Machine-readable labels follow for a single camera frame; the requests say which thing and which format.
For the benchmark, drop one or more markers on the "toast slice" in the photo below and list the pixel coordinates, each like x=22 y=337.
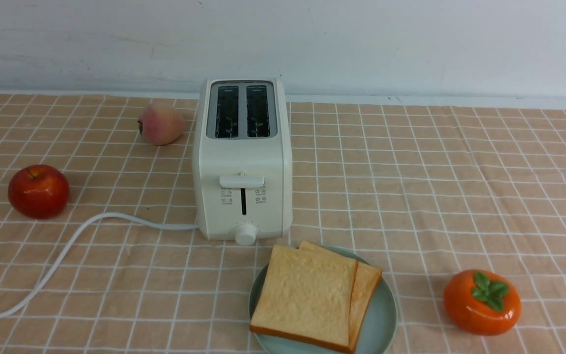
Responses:
x=279 y=306
x=364 y=290

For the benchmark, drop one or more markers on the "red apple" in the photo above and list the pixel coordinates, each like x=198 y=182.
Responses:
x=39 y=191

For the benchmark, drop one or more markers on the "pink peach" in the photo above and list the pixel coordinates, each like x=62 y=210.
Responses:
x=161 y=124

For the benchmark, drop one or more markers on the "white two-slot toaster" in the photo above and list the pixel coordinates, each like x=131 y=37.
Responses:
x=242 y=160

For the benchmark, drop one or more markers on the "light blue round plate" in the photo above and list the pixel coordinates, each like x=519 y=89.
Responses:
x=376 y=335

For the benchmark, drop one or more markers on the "orange checkered tablecloth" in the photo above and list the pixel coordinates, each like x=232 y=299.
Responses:
x=422 y=192

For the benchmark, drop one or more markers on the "orange persimmon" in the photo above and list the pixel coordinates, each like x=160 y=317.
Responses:
x=481 y=302

